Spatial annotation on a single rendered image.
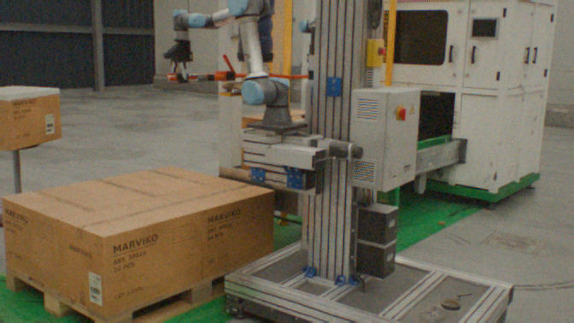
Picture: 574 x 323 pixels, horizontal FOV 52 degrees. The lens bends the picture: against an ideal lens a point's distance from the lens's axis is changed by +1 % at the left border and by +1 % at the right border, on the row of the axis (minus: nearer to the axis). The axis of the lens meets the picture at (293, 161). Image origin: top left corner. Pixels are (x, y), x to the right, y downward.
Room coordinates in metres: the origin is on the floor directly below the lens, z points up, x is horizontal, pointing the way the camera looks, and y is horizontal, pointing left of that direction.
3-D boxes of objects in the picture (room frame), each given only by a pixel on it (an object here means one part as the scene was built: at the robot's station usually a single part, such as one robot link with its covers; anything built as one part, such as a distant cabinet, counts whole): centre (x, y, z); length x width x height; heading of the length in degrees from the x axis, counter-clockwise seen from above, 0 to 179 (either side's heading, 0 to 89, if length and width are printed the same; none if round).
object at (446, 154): (4.37, -0.76, 0.50); 2.31 x 0.05 x 0.19; 141
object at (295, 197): (3.67, 0.23, 0.48); 0.70 x 0.03 x 0.15; 51
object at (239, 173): (3.67, 0.23, 0.58); 0.70 x 0.03 x 0.06; 51
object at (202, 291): (3.35, 0.88, 0.07); 1.20 x 1.00 x 0.14; 141
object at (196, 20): (3.15, 0.53, 1.53); 0.11 x 0.11 x 0.08; 50
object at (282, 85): (2.93, 0.09, 1.20); 0.13 x 0.12 x 0.14; 140
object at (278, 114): (2.93, 0.09, 1.09); 0.15 x 0.15 x 0.10
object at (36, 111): (4.46, 2.14, 0.82); 0.60 x 0.40 x 0.40; 168
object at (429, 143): (4.68, -0.94, 0.60); 1.60 x 0.10 x 0.09; 141
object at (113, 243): (3.35, 0.88, 0.34); 1.20 x 1.00 x 0.40; 141
